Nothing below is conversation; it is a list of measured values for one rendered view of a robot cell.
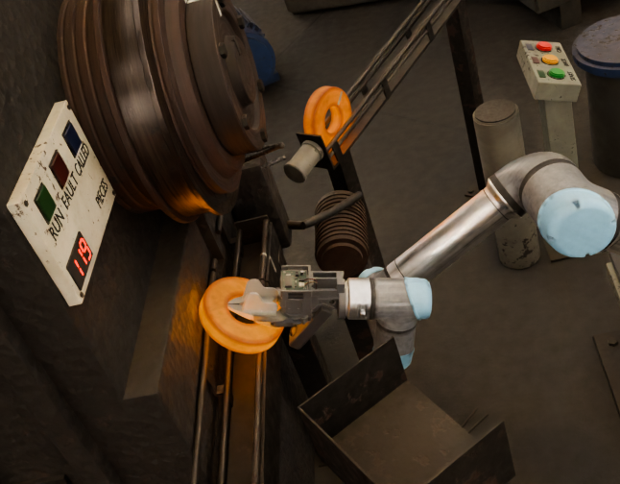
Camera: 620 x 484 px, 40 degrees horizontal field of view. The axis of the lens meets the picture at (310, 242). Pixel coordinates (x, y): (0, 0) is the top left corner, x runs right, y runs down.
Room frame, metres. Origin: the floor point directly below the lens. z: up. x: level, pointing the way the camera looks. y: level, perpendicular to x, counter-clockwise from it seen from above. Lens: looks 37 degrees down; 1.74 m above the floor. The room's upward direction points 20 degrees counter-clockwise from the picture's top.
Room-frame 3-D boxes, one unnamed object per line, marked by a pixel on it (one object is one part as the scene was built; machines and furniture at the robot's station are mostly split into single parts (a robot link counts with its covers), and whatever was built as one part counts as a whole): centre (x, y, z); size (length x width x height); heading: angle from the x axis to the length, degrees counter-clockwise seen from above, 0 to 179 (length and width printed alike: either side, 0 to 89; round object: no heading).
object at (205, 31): (1.37, 0.03, 1.11); 0.28 x 0.06 x 0.28; 167
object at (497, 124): (1.89, -0.58, 0.26); 0.12 x 0.12 x 0.52
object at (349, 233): (1.69, -0.08, 0.27); 0.22 x 0.13 x 0.53; 167
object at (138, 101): (1.39, 0.12, 1.11); 0.47 x 0.06 x 0.47; 167
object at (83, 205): (1.08, 0.30, 1.15); 0.26 x 0.02 x 0.18; 167
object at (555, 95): (1.90, -0.74, 0.31); 0.24 x 0.16 x 0.62; 167
